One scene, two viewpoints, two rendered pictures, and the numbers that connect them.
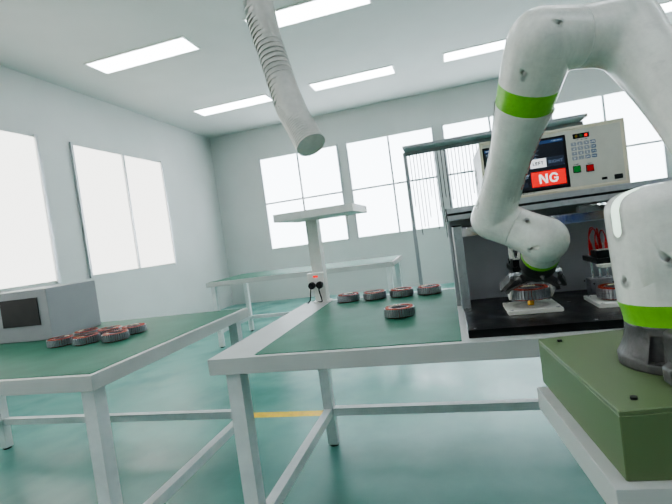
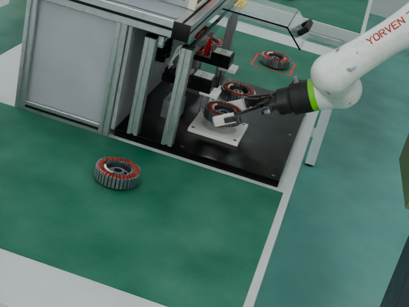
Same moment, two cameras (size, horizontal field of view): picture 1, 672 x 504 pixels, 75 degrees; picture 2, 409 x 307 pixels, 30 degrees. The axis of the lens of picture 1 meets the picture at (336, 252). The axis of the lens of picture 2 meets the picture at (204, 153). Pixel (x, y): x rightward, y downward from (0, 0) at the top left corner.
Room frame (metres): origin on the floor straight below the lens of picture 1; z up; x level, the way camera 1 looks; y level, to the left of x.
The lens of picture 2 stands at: (1.58, 1.45, 1.68)
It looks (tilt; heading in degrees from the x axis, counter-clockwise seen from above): 26 degrees down; 264
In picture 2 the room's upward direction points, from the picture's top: 14 degrees clockwise
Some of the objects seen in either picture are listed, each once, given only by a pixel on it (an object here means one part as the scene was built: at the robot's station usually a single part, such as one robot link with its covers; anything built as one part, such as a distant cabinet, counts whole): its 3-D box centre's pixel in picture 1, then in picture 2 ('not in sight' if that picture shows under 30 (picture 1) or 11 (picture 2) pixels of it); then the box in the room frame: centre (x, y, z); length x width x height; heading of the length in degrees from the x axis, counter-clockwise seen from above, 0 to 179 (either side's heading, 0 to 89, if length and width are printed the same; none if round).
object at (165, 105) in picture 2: not in sight; (173, 106); (1.48, -0.61, 0.80); 0.08 x 0.05 x 0.06; 75
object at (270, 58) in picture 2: not in sight; (275, 59); (1.11, -1.32, 0.77); 0.11 x 0.11 x 0.04
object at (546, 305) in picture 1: (531, 306); (218, 127); (1.34, -0.58, 0.78); 0.15 x 0.15 x 0.01; 75
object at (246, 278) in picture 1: (311, 300); not in sight; (5.05, 0.36, 0.37); 2.10 x 0.90 x 0.75; 75
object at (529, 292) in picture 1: (530, 292); (223, 114); (1.34, -0.58, 0.82); 0.11 x 0.11 x 0.04
